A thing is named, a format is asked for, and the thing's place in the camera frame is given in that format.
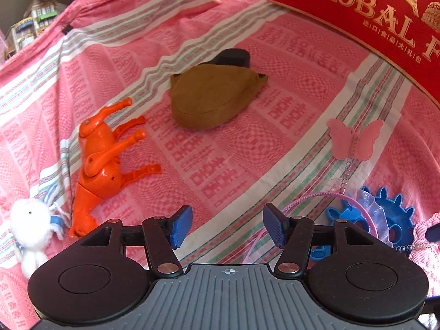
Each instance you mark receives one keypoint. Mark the red gift box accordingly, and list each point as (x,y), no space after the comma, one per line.
(343,17)

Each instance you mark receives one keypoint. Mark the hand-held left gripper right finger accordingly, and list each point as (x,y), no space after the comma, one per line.
(276,225)

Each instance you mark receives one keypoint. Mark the small blue plastic gear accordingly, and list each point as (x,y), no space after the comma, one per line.
(347,213)

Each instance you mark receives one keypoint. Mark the large blue plastic gear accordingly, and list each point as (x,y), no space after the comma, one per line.
(395,213)

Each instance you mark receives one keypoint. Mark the brown cloth pouch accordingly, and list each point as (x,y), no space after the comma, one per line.
(213,96)

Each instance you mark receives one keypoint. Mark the pink lace cloth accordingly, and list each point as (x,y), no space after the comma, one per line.
(426,251)

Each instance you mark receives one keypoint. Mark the small black hat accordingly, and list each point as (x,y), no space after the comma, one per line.
(235,56)

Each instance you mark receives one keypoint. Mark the orange plastic toy horse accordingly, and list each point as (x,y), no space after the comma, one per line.
(99,165)

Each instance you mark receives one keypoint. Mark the pink butterfly headband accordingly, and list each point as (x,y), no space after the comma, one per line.
(367,141)

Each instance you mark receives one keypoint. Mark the white plush bunny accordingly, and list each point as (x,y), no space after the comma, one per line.
(31,223)

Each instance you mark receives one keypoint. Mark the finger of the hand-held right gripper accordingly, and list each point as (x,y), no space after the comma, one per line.
(433,232)

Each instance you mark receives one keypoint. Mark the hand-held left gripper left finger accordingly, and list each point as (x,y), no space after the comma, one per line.
(180,227)

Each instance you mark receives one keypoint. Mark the miniature model house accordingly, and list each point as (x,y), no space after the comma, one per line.
(37,17)

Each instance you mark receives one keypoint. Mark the pink striped blanket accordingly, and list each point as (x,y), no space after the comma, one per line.
(240,151)

